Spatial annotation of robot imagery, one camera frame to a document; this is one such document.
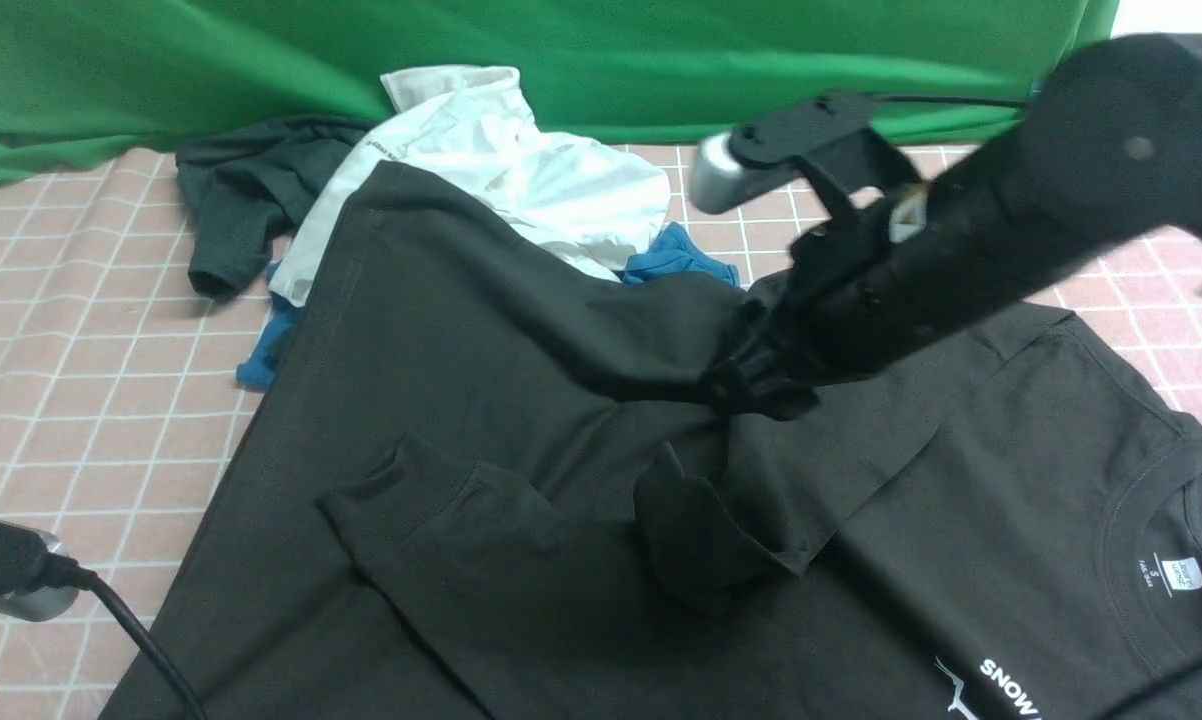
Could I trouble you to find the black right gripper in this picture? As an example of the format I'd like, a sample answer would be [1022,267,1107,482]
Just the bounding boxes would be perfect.
[701,200,941,419]

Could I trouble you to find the dark gray long-sleeve shirt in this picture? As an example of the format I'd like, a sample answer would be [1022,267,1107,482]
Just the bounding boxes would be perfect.
[153,163,1202,719]

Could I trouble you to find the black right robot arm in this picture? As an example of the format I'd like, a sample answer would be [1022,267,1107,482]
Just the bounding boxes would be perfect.
[691,32,1202,419]

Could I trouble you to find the blue shirt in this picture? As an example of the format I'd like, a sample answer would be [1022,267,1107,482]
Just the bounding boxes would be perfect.
[236,222,740,392]

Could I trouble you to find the white shirt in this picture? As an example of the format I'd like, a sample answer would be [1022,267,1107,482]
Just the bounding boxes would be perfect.
[269,65,671,307]

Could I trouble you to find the dark teal shirt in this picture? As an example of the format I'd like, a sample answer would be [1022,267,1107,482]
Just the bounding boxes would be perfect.
[175,115,376,302]

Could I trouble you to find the pink checkered tablecloth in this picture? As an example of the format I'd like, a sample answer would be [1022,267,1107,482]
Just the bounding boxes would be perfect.
[0,145,1202,719]

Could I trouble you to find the green backdrop cloth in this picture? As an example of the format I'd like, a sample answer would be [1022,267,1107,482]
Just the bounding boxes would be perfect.
[0,1,1118,186]

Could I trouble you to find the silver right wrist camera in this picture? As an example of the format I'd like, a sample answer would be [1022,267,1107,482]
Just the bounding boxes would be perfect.
[685,93,921,219]

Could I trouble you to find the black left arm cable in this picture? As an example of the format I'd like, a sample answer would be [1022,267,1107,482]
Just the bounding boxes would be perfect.
[56,565,210,720]

